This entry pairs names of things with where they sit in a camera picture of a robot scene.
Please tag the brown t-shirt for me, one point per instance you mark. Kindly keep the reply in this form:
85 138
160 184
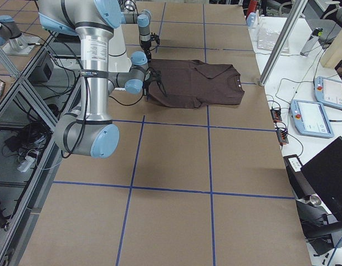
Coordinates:
194 84

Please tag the aluminium side frame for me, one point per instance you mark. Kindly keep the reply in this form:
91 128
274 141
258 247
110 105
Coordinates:
40 87

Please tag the teach pendant tablet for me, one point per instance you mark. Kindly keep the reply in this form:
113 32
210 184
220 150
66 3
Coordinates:
310 119
328 91

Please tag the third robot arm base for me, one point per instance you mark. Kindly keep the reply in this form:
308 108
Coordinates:
12 40

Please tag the clear plastic bag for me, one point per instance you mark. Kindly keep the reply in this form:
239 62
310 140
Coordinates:
267 38

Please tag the red cylinder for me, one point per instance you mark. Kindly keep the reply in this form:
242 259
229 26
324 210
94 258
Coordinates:
252 6

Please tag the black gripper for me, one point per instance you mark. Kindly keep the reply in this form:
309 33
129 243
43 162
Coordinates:
145 85
146 49

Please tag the near teach pendant tablet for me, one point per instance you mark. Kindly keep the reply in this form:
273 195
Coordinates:
310 119

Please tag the aluminium frame post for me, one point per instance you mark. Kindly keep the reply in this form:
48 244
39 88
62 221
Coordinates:
289 25

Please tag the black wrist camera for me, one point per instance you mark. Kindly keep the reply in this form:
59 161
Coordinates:
155 76
155 39

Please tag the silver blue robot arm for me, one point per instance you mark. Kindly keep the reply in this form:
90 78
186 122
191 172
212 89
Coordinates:
88 129
131 15

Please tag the black stand with metal cup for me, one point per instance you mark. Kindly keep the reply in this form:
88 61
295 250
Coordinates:
317 224

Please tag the black monitor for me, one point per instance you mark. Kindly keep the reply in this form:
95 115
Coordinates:
324 174

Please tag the far teach pendant tablet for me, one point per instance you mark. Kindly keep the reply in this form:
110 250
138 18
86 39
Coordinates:
328 91

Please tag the orange black connector box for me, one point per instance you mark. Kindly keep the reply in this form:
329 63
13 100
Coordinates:
276 114

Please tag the white power strip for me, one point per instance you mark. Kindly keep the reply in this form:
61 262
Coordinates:
26 164

